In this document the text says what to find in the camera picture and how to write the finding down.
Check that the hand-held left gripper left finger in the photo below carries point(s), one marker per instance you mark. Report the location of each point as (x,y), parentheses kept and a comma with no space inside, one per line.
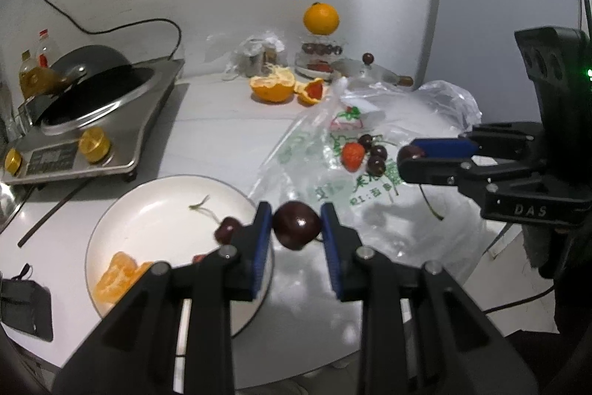
(261,256)

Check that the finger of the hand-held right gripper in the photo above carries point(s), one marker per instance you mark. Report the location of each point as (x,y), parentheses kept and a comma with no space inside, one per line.
(430,172)
(444,146)

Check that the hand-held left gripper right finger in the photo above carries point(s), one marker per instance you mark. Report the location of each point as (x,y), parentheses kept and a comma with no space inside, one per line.
(334,256)

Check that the single dark red cherry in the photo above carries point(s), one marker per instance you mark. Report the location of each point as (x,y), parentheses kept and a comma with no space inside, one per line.
(410,152)
(225,230)
(296,226)

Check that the cluster of dark cherries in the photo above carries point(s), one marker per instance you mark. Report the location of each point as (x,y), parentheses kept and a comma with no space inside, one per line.
(375,166)

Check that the clear printed plastic bag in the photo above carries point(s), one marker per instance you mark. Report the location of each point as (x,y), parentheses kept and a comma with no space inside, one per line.
(416,228)

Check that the red strawberry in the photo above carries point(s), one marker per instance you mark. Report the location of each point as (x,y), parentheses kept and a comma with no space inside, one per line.
(199,258)
(352,157)

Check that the white plate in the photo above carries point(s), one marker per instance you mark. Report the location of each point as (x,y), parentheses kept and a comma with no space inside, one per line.
(162,219)

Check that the peeled mandarin segment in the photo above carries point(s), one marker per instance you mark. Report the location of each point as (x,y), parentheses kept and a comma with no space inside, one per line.
(144,270)
(115,279)

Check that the green cherry stem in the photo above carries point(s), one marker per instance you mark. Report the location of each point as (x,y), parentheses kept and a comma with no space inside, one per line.
(199,205)

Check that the small steel pot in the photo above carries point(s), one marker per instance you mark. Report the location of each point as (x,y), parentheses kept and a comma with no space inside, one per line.
(370,73)

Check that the grey refrigerator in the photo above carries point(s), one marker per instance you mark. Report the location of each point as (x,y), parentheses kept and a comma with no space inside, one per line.
(499,6)

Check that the orange peel piece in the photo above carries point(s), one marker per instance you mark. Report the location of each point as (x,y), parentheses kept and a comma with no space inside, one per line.
(311,92)

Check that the clear glass jar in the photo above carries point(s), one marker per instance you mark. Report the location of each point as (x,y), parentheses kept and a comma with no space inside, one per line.
(319,53)

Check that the half peeled orange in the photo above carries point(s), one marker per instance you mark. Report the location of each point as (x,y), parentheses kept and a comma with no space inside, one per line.
(273,90)

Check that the whole orange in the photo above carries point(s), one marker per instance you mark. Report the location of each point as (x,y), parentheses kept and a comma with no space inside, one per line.
(321,19)

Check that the steel induction stove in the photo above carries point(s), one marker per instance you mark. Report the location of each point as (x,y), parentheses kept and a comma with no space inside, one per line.
(138,122)

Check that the small grey jar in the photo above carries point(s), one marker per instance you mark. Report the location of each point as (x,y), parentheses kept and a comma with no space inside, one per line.
(259,60)

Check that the black chopstick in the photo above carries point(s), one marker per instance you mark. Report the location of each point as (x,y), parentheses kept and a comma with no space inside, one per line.
(53,213)

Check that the crumpled clear bag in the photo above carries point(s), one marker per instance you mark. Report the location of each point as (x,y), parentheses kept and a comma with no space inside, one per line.
(252,42)

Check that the black pouch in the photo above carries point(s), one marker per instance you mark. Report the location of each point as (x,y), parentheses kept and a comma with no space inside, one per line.
(27,312)

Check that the steel pot lid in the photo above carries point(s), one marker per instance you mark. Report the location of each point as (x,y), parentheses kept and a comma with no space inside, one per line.
(9,205)

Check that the black wok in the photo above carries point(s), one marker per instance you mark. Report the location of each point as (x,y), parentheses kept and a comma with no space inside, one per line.
(92,60)

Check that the red cap clear bottle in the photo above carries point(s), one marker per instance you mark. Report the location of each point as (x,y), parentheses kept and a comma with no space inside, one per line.
(46,53)

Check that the cooking oil bottle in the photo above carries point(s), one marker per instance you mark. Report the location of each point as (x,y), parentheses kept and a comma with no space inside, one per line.
(27,64)

